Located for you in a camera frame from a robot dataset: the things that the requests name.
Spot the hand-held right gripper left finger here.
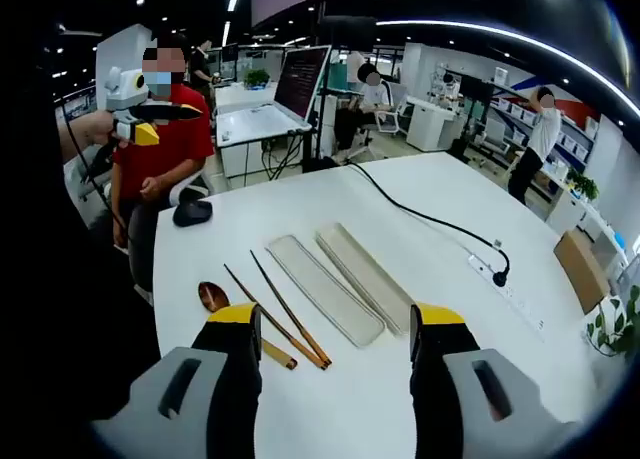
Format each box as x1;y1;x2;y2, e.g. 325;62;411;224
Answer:
92;301;264;459

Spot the beige cutlery case lid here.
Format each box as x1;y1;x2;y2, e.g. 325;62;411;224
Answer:
264;234;386;349

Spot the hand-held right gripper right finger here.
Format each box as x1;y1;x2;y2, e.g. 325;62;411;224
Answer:
409;302;591;459

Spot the black computer mouse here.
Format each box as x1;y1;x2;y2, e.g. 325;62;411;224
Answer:
172;200;214;228

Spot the black power cable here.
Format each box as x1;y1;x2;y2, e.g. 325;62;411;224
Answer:
344;162;512;287

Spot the person's left hand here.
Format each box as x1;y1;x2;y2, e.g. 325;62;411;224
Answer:
79;109;120;148

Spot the cardboard box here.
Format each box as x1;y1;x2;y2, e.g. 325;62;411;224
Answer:
553;230;612;315

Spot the beige cutlery case base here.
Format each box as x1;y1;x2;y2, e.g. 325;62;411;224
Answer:
315;222;422;336

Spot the large green potted plant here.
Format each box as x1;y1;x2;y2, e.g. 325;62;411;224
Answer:
583;284;640;363

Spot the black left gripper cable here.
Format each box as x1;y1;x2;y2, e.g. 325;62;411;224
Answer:
64;118;129;235

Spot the wooden spoon utensil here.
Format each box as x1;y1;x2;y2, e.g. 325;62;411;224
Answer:
198;281;299;372

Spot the green plant beside laptop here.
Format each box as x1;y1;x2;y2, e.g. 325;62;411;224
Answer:
242;68;272;89

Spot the shelf with white bins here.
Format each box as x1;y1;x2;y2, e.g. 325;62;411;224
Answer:
487;66;601;168

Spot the white power strip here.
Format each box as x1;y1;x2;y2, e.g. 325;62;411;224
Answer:
468;238;547;341

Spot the small green potted plant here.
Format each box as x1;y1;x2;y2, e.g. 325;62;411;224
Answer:
566;167;600;201

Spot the wooden chopstick utensil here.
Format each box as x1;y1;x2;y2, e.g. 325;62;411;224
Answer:
249;250;333;366
223;263;327;371

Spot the black stand with box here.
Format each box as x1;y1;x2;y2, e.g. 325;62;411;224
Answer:
302;15;377;174

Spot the person's dark clothing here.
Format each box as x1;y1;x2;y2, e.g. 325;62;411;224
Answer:
0;28;164;425

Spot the white laptop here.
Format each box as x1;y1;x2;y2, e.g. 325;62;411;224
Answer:
214;45;334;149

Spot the white office chair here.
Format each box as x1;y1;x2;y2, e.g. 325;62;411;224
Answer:
373;81;410;136

